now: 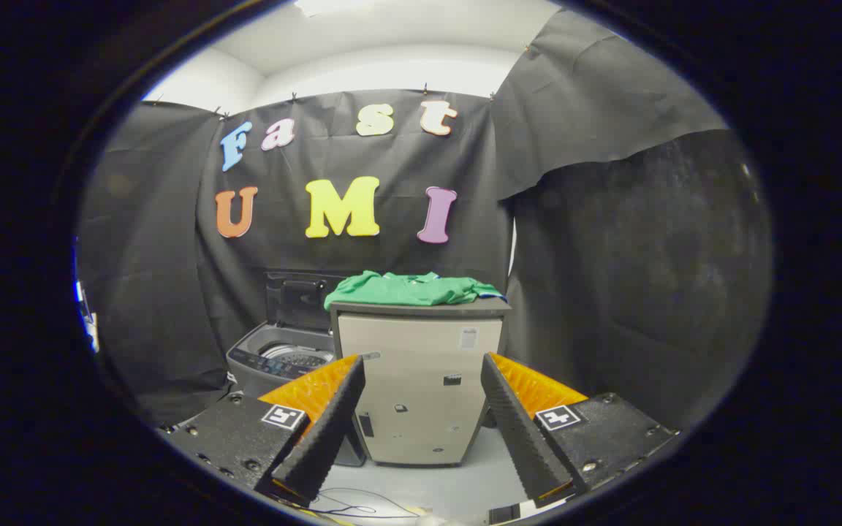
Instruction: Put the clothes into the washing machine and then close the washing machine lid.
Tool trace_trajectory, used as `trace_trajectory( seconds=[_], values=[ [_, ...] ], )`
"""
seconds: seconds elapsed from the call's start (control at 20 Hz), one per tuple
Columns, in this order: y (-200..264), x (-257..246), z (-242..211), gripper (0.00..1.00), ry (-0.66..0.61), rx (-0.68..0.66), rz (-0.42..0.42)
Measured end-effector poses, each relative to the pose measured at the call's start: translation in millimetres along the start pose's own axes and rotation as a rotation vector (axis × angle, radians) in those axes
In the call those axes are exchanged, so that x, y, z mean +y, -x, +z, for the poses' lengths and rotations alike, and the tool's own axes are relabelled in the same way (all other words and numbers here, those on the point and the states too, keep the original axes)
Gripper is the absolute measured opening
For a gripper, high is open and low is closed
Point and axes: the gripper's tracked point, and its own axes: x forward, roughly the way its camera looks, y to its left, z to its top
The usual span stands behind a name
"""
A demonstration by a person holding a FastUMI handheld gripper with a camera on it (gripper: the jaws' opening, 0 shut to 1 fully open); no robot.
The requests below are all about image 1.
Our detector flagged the thin black floor cables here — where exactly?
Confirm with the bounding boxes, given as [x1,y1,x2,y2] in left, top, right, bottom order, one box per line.
[311,488,422,519]

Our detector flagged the green polo shirt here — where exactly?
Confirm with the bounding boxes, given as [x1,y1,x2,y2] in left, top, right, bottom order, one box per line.
[324,270,507,311]

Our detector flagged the beige cabinet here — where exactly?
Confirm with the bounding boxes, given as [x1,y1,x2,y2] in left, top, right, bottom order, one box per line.
[330,296,513,467]

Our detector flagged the black backdrop cloth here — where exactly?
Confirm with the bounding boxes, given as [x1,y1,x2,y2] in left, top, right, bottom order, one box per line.
[76,7,774,432]

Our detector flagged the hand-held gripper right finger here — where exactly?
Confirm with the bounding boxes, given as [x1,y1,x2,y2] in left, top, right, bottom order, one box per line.
[479,352,681,510]

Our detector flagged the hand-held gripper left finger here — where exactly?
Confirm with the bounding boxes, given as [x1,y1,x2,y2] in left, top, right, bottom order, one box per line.
[162,355,367,506]

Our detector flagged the grey washing machine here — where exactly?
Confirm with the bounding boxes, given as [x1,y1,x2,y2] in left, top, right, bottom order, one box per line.
[226,323,367,468]

